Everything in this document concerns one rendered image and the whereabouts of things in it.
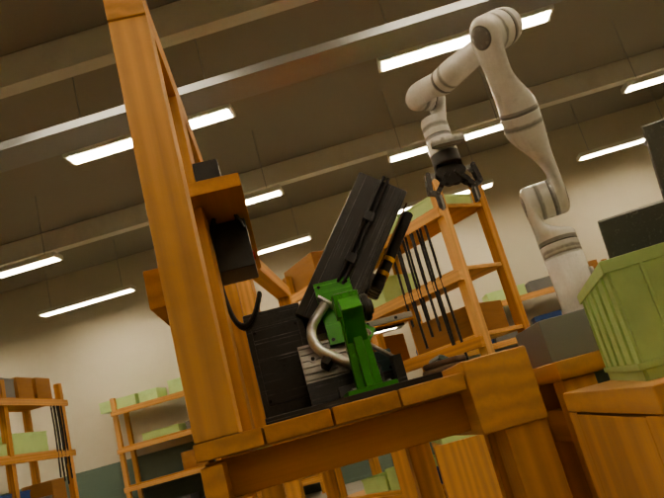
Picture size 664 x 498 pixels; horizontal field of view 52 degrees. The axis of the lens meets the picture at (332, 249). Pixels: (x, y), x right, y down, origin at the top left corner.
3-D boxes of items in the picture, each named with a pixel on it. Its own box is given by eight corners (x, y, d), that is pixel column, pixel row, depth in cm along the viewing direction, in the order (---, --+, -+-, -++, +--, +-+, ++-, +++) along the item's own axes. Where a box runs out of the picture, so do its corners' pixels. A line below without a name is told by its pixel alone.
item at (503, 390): (422, 428, 279) (411, 391, 283) (549, 416, 135) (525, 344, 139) (389, 437, 278) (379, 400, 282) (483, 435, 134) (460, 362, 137)
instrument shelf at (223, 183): (261, 268, 264) (259, 258, 265) (241, 185, 177) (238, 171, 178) (199, 284, 261) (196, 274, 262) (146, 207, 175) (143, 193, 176)
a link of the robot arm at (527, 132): (543, 107, 154) (502, 123, 156) (576, 214, 161) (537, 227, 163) (536, 103, 163) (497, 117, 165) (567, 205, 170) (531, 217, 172)
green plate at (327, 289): (367, 346, 206) (349, 287, 217) (368, 335, 199) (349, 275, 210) (330, 356, 205) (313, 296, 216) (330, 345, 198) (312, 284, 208)
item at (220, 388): (272, 435, 276) (220, 216, 300) (239, 432, 132) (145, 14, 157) (250, 441, 275) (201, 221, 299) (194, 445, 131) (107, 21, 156)
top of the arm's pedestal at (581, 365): (640, 356, 171) (634, 341, 172) (706, 340, 140) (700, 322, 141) (521, 389, 169) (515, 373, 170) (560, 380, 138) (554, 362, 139)
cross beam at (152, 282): (231, 366, 273) (227, 344, 275) (172, 304, 148) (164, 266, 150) (219, 369, 273) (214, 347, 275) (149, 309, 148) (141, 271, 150)
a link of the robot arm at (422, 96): (398, 93, 184) (425, 65, 172) (425, 92, 188) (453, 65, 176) (405, 116, 182) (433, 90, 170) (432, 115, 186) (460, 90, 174)
